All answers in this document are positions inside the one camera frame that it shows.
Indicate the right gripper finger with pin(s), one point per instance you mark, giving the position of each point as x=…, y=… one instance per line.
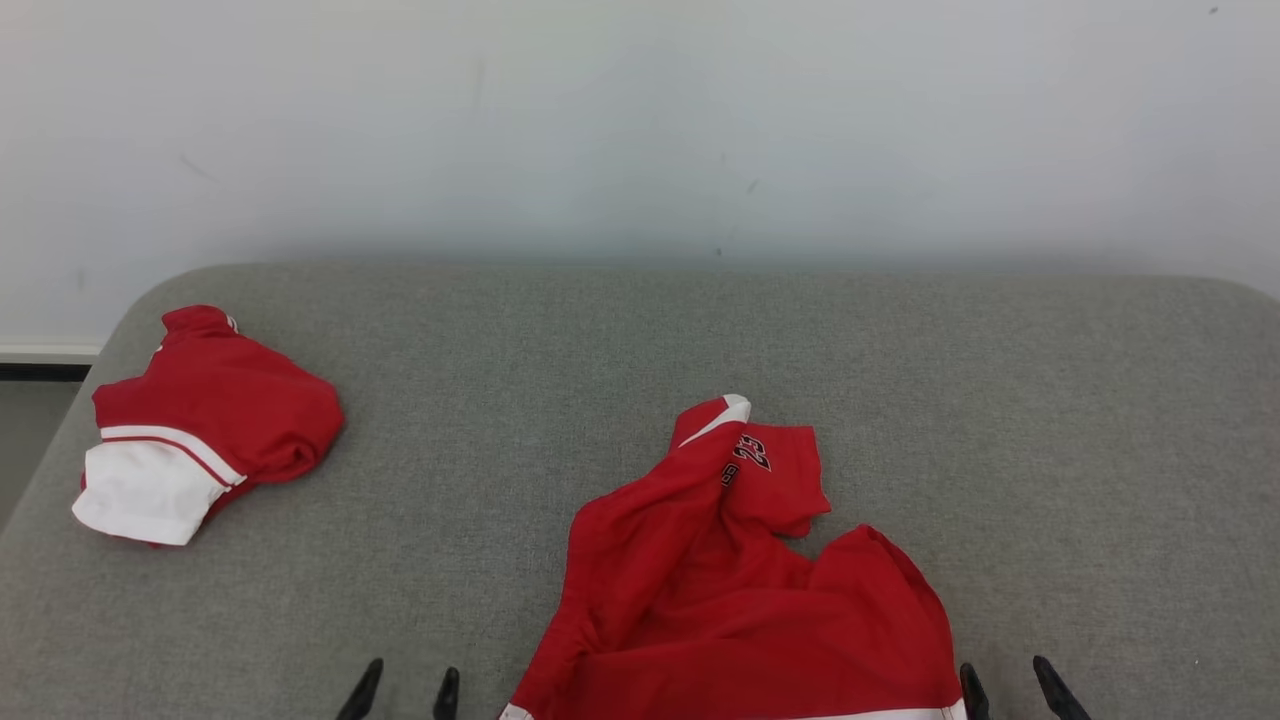
x=1060, y=698
x=974, y=698

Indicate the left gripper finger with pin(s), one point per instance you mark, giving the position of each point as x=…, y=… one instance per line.
x=447, y=700
x=360, y=695

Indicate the red basketball shorts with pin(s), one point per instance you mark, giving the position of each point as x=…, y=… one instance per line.
x=700, y=600

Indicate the red white basketball jersey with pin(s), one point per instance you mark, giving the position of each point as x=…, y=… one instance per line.
x=220, y=400

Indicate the white wall baseboard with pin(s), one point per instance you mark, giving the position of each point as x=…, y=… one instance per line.
x=45, y=352

